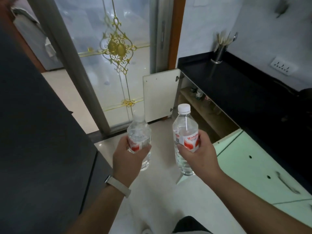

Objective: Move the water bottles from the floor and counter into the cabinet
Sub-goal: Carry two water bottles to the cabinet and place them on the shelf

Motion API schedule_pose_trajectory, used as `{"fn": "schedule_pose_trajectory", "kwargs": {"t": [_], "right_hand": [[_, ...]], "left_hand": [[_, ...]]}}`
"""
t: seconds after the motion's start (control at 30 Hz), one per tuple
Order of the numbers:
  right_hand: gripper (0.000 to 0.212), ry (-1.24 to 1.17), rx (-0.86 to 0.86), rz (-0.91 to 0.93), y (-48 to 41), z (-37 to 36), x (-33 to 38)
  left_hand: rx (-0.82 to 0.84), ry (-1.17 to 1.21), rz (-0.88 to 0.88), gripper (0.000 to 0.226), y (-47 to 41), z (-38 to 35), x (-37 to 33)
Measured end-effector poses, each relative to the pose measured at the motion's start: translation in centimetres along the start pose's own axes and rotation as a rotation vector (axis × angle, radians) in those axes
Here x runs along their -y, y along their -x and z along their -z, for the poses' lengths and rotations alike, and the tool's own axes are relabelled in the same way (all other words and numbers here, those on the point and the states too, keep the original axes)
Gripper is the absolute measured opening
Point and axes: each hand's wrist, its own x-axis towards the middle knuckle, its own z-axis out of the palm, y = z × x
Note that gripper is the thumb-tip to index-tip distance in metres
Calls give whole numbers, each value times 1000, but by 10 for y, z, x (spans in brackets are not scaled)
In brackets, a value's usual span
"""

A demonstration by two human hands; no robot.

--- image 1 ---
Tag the grey wall hook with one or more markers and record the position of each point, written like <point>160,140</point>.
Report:
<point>281,7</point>

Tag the dark grey block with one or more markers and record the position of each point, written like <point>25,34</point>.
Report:
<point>36,143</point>

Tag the bundle of wooden chopsticks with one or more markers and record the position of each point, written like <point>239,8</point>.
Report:
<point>220,38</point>

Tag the brown wooden door frame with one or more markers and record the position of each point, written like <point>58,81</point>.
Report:
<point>176,34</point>

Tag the dark green label water bottle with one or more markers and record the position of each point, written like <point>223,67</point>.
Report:
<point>193,90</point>

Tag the glass door gold pattern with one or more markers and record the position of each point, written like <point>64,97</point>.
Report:
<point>97,82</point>

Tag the person's left hand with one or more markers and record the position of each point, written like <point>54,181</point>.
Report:
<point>126,163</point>

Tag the white smartwatch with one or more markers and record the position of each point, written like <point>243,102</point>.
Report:
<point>119,185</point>

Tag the person's right hand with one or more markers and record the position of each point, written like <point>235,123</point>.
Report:
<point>204,158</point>

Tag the metal spoon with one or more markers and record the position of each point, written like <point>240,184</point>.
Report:
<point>235,36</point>

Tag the black trousers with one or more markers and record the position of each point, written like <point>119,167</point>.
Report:
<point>190,226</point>

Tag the white left sneaker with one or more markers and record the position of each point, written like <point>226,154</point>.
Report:
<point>147,232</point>

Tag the person's left forearm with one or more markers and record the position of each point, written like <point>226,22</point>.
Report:
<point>97,214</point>

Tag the white triple wall socket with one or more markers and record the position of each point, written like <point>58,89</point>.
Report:
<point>282,66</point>

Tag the person's right forearm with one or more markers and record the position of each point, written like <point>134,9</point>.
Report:
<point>256,207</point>

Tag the green cap water bottle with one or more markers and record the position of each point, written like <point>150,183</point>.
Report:
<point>199,94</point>

